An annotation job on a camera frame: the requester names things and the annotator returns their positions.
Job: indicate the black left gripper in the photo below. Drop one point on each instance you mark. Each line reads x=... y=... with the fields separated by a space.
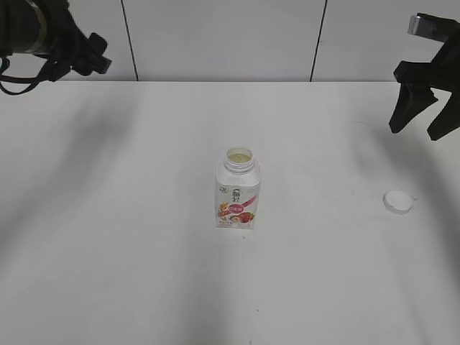
x=84 y=55

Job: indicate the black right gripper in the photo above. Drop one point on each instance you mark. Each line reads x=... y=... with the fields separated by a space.
x=415 y=93

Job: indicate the white ribbed bottle cap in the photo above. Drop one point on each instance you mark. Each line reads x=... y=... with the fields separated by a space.
x=398 y=202

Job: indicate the white yili changqing yogurt bottle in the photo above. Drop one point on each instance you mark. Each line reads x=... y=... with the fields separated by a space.
x=238 y=181

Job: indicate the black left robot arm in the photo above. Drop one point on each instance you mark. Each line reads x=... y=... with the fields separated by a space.
x=47 y=30

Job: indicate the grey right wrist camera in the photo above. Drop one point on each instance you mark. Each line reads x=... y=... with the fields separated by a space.
x=431 y=27

